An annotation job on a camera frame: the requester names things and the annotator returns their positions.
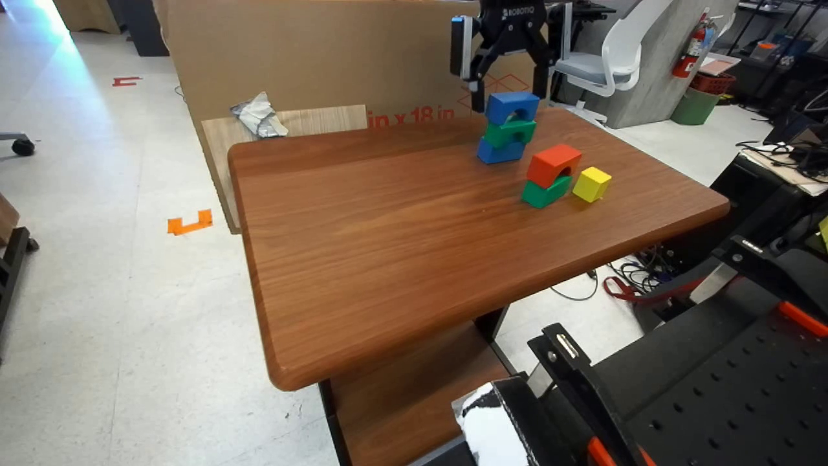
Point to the yellow cube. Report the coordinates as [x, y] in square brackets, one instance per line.
[590, 183]

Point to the crumpled white cloth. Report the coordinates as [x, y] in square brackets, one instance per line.
[256, 116]

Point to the grey and white office chair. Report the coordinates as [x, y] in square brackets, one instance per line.
[604, 60]

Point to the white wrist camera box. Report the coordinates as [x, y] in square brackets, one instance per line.
[461, 48]

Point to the white side desk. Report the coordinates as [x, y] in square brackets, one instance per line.
[790, 170]

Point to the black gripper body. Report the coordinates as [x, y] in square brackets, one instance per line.
[512, 22]

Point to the dark cart frame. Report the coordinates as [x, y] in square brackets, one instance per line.
[13, 259]

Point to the red fire extinguisher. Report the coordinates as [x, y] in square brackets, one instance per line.
[692, 48]

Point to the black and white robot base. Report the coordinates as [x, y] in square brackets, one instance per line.
[495, 428]

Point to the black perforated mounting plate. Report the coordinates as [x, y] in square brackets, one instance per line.
[732, 389]

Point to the black chair caster wheel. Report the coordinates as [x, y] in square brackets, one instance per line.
[20, 145]

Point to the large cardboard sheet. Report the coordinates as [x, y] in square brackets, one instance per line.
[344, 51]

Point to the green bin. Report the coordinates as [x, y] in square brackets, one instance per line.
[692, 106]

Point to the blue block under green arch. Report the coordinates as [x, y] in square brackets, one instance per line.
[493, 154]

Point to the green block under red arch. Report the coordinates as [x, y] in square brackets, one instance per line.
[539, 195]

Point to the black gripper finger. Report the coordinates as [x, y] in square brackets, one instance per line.
[543, 72]
[481, 72]

